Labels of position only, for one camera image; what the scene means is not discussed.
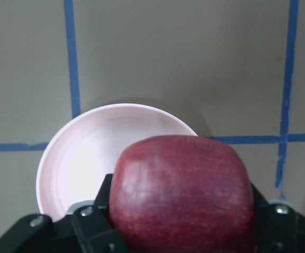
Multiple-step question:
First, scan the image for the pink plate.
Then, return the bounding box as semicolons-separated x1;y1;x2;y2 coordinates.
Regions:
36;103;195;221

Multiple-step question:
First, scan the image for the red apple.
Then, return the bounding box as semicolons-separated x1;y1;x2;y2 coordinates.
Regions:
109;135;255;252

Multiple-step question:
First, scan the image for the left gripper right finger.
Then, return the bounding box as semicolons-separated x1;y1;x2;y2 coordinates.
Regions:
252;186;298;252

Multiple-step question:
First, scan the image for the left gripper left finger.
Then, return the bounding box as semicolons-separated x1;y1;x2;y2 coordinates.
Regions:
72;174;129;253

